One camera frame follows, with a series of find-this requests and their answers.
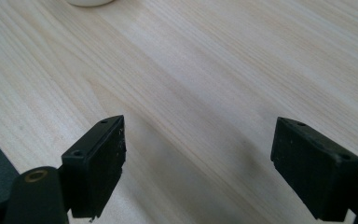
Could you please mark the white round dish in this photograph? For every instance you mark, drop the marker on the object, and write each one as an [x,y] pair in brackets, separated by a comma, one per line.
[88,2]

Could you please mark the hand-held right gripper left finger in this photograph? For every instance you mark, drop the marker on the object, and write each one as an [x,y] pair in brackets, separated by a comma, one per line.
[93,174]

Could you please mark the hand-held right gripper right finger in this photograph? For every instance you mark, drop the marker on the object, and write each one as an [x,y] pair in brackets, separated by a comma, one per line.
[313,174]

